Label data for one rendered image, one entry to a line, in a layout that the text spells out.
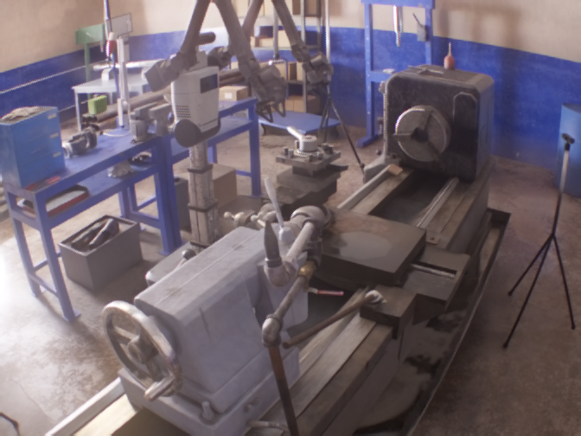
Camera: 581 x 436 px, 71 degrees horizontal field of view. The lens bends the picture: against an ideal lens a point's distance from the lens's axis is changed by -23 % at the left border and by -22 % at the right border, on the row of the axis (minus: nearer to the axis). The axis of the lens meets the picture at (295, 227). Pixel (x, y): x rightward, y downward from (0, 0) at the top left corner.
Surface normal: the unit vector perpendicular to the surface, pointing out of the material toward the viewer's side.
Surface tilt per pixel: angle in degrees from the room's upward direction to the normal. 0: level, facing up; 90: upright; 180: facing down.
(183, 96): 90
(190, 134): 90
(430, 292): 0
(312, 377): 0
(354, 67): 90
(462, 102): 90
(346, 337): 0
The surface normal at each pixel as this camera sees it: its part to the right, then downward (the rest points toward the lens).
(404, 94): -0.52, 0.40
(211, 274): -0.03, -0.89
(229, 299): 0.84, 0.09
